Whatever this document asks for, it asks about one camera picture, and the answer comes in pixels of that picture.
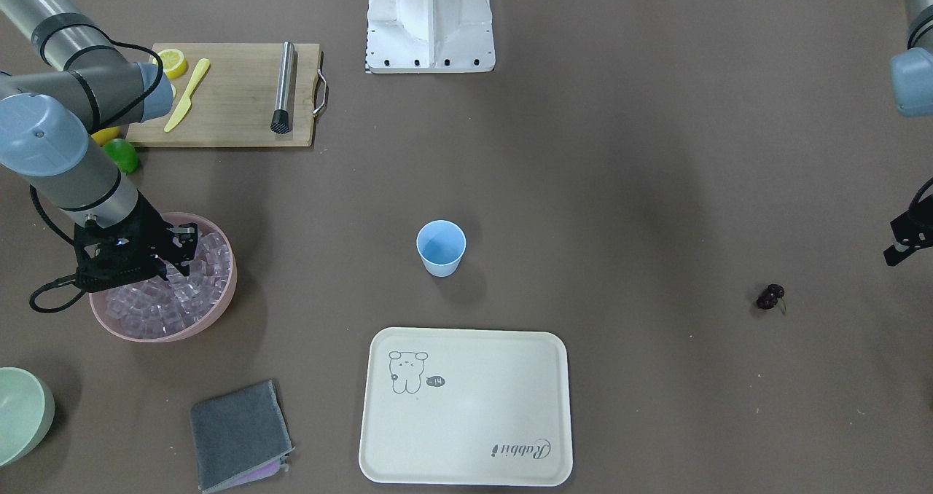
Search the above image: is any lemon slice upper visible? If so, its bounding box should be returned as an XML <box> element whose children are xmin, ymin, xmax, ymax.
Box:
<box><xmin>157</xmin><ymin>48</ymin><xmax>189</xmax><ymax>79</ymax></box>

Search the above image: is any steel muddler black tip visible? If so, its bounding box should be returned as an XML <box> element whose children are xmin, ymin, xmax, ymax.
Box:
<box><xmin>270</xmin><ymin>42</ymin><xmax>297</xmax><ymax>135</ymax></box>

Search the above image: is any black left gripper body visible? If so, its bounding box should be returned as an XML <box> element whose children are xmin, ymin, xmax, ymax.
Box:
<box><xmin>883</xmin><ymin>213</ymin><xmax>932</xmax><ymax>266</ymax></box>

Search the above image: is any yellow plastic knife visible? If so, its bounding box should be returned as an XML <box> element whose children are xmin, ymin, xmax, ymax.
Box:
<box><xmin>163</xmin><ymin>58</ymin><xmax>212</xmax><ymax>133</ymax></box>

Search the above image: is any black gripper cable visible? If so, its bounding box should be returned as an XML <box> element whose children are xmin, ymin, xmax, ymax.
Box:
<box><xmin>29</xmin><ymin>187</ymin><xmax>92</xmax><ymax>314</ymax></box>

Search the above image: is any light blue plastic cup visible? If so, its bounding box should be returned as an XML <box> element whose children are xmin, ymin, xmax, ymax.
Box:
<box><xmin>415</xmin><ymin>221</ymin><xmax>467</xmax><ymax>278</ymax></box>

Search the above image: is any green ceramic bowl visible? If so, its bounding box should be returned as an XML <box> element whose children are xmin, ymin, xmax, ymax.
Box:
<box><xmin>1</xmin><ymin>367</ymin><xmax>55</xmax><ymax>467</ymax></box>

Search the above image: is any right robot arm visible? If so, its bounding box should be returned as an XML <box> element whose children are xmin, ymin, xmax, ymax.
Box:
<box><xmin>1</xmin><ymin>0</ymin><xmax>198</xmax><ymax>294</ymax></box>

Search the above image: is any grey folded cloth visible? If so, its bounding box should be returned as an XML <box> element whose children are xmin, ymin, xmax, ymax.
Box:
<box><xmin>190</xmin><ymin>379</ymin><xmax>294</xmax><ymax>493</ymax></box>

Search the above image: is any pink bowl of ice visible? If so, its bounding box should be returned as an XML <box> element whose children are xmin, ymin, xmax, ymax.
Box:
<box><xmin>89</xmin><ymin>212</ymin><xmax>238</xmax><ymax>342</ymax></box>

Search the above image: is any green lime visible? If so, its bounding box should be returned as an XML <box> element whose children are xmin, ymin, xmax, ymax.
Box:
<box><xmin>101</xmin><ymin>138</ymin><xmax>140</xmax><ymax>175</ymax></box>

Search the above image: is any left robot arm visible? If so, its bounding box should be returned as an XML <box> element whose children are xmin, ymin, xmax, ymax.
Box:
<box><xmin>883</xmin><ymin>0</ymin><xmax>932</xmax><ymax>266</ymax></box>

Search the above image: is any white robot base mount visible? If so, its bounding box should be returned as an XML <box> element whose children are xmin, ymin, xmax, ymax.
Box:
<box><xmin>364</xmin><ymin>0</ymin><xmax>496</xmax><ymax>74</ymax></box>

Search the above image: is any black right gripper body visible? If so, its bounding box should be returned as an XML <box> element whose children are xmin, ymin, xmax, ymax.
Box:
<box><xmin>73</xmin><ymin>195</ymin><xmax>176</xmax><ymax>294</ymax></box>

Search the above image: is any yellow lemon near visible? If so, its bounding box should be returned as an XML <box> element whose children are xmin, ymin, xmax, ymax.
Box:
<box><xmin>90</xmin><ymin>128</ymin><xmax>121</xmax><ymax>146</ymax></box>

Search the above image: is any wooden cutting board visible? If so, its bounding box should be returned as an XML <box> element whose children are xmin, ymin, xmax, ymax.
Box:
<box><xmin>127</xmin><ymin>42</ymin><xmax>326</xmax><ymax>148</ymax></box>

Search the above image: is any cream rabbit tray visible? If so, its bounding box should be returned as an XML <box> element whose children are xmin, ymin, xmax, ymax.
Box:
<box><xmin>359</xmin><ymin>327</ymin><xmax>574</xmax><ymax>487</ymax></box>

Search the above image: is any dark red cherry pair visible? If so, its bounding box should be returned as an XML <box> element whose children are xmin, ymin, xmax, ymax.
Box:
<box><xmin>755</xmin><ymin>283</ymin><xmax>787</xmax><ymax>315</ymax></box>

